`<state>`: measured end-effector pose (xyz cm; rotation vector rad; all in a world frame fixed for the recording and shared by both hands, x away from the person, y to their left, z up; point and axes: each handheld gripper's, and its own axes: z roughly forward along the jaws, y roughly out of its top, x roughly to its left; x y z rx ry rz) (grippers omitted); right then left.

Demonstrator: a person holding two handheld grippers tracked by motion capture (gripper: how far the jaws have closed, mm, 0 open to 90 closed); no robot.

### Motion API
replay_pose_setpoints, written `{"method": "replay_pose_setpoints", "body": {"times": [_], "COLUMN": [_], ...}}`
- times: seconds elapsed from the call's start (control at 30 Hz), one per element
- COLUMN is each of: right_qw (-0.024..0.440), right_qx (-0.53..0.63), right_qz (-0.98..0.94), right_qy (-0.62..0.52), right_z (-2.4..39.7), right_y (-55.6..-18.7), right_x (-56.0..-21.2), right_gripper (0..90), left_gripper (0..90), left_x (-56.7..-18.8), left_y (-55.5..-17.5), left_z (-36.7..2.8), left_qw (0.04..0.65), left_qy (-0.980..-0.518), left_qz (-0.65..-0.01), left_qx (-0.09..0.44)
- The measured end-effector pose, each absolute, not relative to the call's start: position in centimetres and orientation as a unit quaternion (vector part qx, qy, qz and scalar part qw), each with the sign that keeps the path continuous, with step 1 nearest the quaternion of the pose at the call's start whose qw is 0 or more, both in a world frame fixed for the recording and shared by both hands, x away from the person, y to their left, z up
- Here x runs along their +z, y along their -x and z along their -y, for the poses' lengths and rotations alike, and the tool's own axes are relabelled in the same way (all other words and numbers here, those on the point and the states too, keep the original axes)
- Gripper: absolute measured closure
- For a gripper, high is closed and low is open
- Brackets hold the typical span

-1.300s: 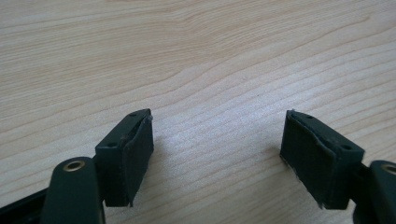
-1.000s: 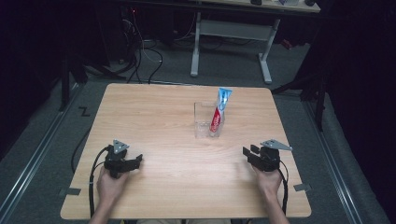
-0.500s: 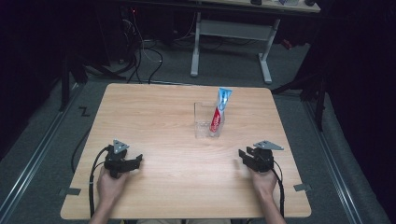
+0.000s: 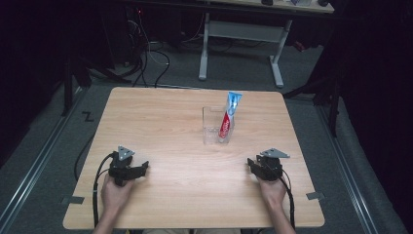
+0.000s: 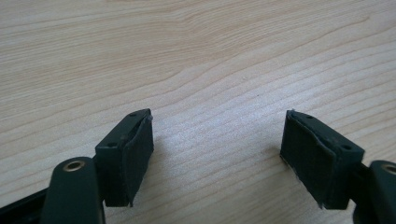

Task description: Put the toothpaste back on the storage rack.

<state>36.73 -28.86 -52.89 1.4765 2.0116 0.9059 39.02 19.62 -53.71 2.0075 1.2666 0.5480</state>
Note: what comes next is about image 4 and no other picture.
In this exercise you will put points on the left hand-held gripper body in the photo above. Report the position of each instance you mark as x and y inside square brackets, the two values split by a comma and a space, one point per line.
[121, 162]

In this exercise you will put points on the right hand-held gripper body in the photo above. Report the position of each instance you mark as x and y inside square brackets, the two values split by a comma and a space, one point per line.
[271, 165]

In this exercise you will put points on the blue and red toothpaste tube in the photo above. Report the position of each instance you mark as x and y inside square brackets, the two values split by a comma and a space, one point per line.
[228, 117]

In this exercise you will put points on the clear plastic container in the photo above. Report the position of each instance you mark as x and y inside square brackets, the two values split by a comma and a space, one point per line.
[211, 130]

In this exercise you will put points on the person's right hand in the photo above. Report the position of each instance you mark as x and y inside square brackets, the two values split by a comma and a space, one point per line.
[273, 191]

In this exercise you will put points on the person's left hand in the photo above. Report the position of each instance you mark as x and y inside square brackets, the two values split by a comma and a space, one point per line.
[115, 195]

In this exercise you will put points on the grey tape piece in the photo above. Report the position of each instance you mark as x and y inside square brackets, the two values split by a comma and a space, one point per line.
[315, 195]
[74, 200]

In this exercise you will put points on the black metal stand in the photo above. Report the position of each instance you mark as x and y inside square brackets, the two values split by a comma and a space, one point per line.
[71, 81]
[328, 97]

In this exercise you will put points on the metal floor rail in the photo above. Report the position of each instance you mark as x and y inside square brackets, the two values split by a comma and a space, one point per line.
[350, 175]
[35, 169]

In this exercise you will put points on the white frame desk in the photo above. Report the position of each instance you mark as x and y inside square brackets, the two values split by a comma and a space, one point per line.
[243, 32]

